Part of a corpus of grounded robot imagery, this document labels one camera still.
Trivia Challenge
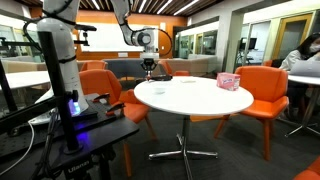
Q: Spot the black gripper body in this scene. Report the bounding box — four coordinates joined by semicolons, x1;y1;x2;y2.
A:
139;57;159;72

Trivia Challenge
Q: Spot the white bowl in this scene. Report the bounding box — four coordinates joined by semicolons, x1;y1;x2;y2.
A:
151;85;168;96

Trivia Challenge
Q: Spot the flat black object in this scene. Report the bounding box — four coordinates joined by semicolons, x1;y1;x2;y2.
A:
149;74;174;82

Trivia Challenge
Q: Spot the grey sofa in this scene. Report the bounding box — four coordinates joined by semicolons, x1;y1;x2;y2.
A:
103;58;151;81

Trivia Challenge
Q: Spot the orange lounge chair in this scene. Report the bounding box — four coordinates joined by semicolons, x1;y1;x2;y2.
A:
79;59;109;72
157;59;191;77

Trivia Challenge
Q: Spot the orange chair with wooden legs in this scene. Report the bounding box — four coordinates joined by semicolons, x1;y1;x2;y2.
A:
78;68;158;178
189;65;290;162

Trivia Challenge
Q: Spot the beige sofa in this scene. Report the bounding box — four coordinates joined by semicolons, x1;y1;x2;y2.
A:
149;55;216;78

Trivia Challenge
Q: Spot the black clamp with red tip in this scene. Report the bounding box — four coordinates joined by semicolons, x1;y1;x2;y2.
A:
92;93;111;103
105;102;127;117

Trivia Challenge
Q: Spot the black breadboard robot platform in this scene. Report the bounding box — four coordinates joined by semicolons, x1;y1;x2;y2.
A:
0;93;141;180

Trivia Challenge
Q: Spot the pink tissue box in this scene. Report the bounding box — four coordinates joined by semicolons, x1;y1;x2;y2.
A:
216;72;241;92

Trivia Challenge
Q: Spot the black vertical mounting pole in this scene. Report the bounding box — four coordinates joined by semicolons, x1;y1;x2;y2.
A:
37;30;83;155

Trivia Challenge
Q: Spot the black monitor on stand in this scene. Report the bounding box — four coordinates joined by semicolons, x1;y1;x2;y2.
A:
235;37;258;65

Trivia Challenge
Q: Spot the black Ulanzi tripod head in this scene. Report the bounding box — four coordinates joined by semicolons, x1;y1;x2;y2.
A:
62;155;95;180

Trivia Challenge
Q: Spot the white rectangular table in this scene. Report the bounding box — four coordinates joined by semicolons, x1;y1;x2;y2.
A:
0;70;51;91

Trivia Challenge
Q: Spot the seated person with face mask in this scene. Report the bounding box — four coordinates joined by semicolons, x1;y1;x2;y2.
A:
279;32;320;121

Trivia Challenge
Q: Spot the grey laptop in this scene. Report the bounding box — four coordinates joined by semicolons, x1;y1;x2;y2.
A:
289;60;320;78

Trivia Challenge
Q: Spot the white table with metal legs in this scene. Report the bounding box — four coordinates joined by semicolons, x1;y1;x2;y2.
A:
277;74;320;138

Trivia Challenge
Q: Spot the orange chair seat edge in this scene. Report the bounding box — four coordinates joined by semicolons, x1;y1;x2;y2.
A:
292;156;320;180

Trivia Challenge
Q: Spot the round white pedestal table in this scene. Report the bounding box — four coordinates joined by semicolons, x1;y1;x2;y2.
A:
133;76;255;180

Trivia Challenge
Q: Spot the white wall whiteboard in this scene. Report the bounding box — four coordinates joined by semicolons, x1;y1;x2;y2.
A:
79;22;160;53

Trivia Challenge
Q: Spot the black camera on stand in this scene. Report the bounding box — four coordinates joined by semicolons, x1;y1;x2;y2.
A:
71;23;98;47

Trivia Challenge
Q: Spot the black cable bundle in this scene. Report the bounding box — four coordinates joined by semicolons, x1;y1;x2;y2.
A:
30;109;62;180

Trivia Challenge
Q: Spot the black metal frame beam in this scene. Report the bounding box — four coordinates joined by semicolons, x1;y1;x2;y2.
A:
0;59;58;135

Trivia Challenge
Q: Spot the white cable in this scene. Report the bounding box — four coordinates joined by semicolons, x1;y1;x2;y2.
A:
0;121;36;177

